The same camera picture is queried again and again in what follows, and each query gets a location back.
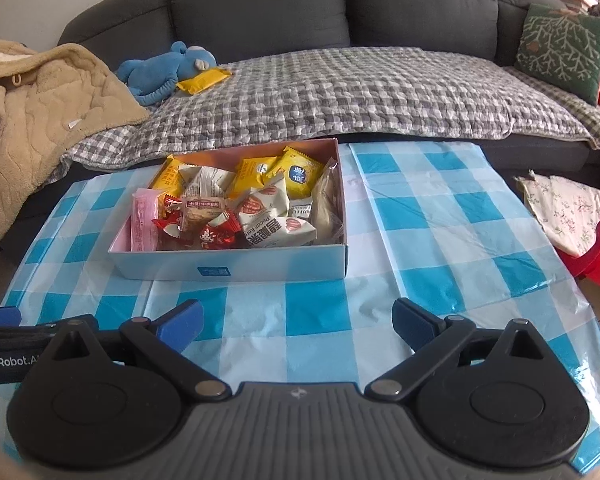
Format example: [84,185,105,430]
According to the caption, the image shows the green patterned cushion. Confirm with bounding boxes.
[514,2,600,106]

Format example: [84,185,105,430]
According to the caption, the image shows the floral beige cloth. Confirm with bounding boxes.
[515,172,600,258]

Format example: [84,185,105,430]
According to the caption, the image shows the bright yellow snack packet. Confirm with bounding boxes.
[226,156,281,200]

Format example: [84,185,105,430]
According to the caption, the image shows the clear packet brown label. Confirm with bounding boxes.
[180,196,228,233]

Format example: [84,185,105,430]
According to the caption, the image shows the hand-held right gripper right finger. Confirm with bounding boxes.
[365,297,546,403]

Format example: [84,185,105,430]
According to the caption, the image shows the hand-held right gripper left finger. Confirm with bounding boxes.
[45,299,231,403]

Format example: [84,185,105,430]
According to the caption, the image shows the small white snack packet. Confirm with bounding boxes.
[287,197,313,221]

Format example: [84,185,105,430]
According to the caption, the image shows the pink-lined cardboard box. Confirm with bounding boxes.
[107,138,350,281]

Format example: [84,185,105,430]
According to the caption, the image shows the yellow chip packet blue label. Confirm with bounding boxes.
[272,146,323,201]

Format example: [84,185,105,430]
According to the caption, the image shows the white crumpled packet red print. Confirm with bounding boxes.
[237,175,291,228]

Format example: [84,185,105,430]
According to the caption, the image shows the pink snack packet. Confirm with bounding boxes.
[130,187,167,252]

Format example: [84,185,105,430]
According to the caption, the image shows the clear packet with cream cake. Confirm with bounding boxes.
[310,158,345,243]

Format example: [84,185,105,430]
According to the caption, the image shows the tan fleece jacket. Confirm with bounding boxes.
[0,40,151,243]

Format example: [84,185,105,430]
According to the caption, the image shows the large white packet black print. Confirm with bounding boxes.
[237,217,317,249]

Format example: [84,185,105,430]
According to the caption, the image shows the grey checked quilted blanket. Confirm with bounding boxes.
[55,46,600,186]

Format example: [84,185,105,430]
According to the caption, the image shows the blue checked tablecloth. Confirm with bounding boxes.
[0,140,600,476]

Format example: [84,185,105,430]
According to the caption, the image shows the blue plush toy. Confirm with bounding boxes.
[116,41,218,107]

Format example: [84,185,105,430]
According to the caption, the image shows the dark grey sofa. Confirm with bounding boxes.
[10,0,600,221]

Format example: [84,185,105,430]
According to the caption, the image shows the yellow packet beside plush toy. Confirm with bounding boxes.
[175,66,233,96]

